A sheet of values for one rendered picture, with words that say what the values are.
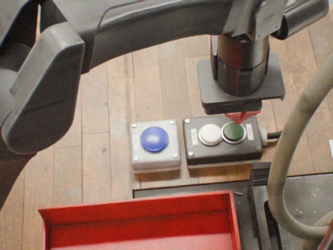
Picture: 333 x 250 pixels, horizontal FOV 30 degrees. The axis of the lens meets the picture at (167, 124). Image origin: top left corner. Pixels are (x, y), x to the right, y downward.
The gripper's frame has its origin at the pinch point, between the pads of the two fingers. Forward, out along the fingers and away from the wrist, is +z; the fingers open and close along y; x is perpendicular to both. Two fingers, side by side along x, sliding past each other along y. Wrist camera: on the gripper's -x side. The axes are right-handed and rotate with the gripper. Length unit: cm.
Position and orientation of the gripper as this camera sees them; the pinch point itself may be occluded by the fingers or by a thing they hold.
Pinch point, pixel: (237, 116)
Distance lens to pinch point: 85.3
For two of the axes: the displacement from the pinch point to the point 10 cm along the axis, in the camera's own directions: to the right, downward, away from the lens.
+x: 0.8, 8.5, -5.2
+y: -9.9, 1.0, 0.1
